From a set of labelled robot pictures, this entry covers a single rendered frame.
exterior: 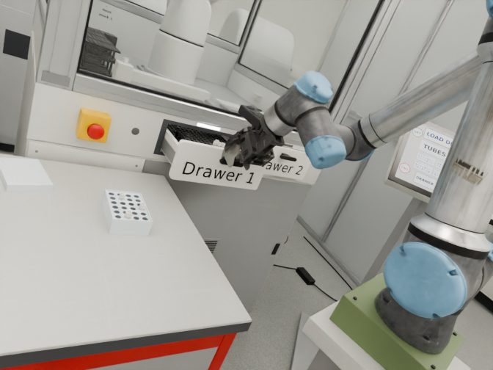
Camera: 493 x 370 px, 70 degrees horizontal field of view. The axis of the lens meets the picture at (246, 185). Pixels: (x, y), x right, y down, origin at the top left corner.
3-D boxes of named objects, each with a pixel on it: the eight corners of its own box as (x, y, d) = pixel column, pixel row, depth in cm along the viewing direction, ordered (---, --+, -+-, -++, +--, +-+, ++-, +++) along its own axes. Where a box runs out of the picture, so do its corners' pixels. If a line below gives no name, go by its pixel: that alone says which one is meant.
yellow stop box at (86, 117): (106, 144, 93) (112, 120, 91) (76, 139, 89) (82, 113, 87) (103, 137, 97) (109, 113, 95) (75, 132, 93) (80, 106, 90)
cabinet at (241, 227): (246, 326, 174) (316, 185, 147) (-10, 363, 116) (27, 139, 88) (183, 218, 246) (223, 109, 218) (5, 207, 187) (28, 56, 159)
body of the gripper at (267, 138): (238, 164, 88) (266, 139, 79) (232, 135, 91) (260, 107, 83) (262, 168, 92) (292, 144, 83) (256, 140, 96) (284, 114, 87)
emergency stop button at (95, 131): (103, 142, 90) (106, 127, 89) (86, 139, 88) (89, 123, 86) (100, 137, 92) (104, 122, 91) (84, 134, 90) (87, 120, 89)
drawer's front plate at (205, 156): (256, 190, 111) (270, 158, 107) (169, 178, 94) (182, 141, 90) (254, 187, 112) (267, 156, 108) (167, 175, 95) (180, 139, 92)
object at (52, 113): (314, 184, 147) (329, 153, 142) (26, 138, 88) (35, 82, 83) (221, 109, 217) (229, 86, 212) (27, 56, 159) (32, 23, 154)
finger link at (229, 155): (216, 174, 94) (238, 158, 88) (213, 154, 97) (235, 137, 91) (225, 175, 96) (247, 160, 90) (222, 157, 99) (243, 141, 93)
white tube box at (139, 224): (148, 236, 78) (152, 221, 76) (108, 234, 73) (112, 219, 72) (136, 205, 87) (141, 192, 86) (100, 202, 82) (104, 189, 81)
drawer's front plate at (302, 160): (302, 180, 140) (315, 155, 136) (242, 170, 123) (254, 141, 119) (300, 178, 141) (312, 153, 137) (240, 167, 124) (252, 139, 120)
